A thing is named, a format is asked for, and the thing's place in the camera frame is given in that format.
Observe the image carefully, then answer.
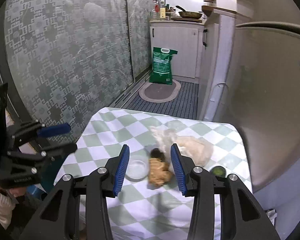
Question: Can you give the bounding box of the oval grey floor mat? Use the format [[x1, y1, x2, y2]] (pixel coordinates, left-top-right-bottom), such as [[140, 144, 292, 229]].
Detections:
[[139, 80, 181, 103]]

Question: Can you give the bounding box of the green lime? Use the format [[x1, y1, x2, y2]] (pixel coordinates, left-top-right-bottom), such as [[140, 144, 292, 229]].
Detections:
[[210, 166, 226, 178]]

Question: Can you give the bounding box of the ginger root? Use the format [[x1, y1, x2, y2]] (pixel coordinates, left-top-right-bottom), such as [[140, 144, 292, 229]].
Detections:
[[148, 148, 172, 187]]

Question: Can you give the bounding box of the frying pan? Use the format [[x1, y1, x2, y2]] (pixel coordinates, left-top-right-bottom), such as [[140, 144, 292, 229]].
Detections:
[[175, 5, 202, 20]]

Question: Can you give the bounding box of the clear plastic cup lid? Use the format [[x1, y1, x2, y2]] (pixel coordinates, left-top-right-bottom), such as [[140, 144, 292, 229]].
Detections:
[[126, 155, 149, 181]]

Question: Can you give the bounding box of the white plastic bag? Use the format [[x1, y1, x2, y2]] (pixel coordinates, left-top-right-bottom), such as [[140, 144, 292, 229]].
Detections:
[[149, 126, 213, 172]]

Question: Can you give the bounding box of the white kitchen cabinet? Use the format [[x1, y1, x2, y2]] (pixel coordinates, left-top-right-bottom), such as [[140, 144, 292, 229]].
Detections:
[[149, 10, 236, 121]]

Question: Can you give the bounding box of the person's left hand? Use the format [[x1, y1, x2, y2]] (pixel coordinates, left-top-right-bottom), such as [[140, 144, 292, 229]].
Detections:
[[0, 187, 26, 198]]

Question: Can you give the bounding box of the condiment bottles group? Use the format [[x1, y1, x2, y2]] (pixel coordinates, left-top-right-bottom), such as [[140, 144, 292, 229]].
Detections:
[[150, 0, 176, 21]]

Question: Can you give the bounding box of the beige refrigerator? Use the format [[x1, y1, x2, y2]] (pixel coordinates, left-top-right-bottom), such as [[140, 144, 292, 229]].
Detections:
[[225, 0, 300, 190]]

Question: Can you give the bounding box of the green rice bag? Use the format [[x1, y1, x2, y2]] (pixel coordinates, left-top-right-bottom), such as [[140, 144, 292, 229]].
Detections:
[[149, 47, 178, 85]]

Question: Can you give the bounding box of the frosted patterned sliding door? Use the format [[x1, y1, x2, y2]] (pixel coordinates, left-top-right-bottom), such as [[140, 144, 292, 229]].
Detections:
[[4, 0, 153, 143]]

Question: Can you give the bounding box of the green white checkered tablecloth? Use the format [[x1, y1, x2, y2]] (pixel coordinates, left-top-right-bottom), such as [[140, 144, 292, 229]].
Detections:
[[58, 108, 252, 239]]

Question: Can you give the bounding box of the white sweater left sleeve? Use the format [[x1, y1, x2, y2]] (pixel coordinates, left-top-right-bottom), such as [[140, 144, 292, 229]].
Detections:
[[0, 188, 15, 229]]

